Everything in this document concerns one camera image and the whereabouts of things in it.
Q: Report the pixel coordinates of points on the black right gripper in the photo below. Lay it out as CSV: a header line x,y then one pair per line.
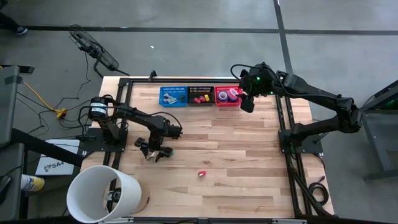
x,y
258,82

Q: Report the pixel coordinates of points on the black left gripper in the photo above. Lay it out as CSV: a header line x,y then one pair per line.
x,y
156,141

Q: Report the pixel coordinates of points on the white staple remover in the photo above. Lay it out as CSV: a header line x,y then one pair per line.
x,y
152,155

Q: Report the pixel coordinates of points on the pink tape roll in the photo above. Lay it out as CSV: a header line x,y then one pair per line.
x,y
229,94

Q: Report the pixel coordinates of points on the purple tape roll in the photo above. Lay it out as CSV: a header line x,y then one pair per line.
x,y
218,96

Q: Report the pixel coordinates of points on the pink silver staple remover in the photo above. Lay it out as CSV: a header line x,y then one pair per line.
x,y
167,97

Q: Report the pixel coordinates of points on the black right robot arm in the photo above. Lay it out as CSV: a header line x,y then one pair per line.
x,y
314,93

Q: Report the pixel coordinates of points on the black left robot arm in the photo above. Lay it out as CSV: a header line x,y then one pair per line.
x,y
136,115

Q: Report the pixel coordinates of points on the red plastic basket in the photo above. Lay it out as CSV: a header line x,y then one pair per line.
x,y
217,104

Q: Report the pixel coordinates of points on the blue plastic basket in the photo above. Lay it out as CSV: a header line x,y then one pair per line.
x,y
174,90

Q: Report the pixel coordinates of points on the black plastic basket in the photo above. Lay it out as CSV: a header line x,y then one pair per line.
x,y
191,93

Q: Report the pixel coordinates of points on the black table clamp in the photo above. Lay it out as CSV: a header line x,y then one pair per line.
x,y
152,75

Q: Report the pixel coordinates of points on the white lamp shade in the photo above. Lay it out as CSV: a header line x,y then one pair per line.
x,y
84,193

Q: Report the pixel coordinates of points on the white printed box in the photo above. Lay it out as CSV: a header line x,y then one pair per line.
x,y
56,165

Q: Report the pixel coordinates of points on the black diagonal stand beam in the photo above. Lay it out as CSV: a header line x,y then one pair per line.
x,y
37,144

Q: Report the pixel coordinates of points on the yellow white bottle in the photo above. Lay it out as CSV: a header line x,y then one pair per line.
x,y
32,183

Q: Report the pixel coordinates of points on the gray plastic panel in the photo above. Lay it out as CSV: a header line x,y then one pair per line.
x,y
11,165
8,105

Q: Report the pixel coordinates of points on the person's shoe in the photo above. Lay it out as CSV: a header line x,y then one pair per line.
x,y
21,30

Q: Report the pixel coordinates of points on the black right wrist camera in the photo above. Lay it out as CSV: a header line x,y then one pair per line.
x,y
247,105

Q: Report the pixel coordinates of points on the black metal table frame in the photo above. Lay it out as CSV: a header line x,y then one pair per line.
x,y
202,81

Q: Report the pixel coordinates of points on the silver metal bracket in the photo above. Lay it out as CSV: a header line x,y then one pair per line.
x,y
289,221
118,221

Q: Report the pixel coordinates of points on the gray metal table frame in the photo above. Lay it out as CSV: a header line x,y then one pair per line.
x,y
376,101

